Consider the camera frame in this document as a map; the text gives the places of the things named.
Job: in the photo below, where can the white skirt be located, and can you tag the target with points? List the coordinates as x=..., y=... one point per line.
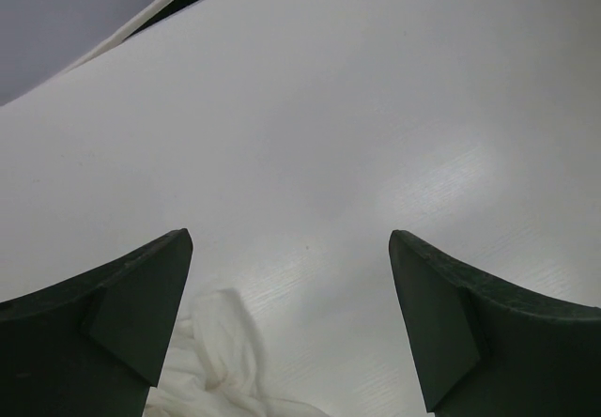
x=212, y=365

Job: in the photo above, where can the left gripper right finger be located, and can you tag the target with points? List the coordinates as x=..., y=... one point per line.
x=483, y=346

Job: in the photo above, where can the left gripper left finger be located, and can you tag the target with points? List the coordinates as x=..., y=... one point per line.
x=94, y=344

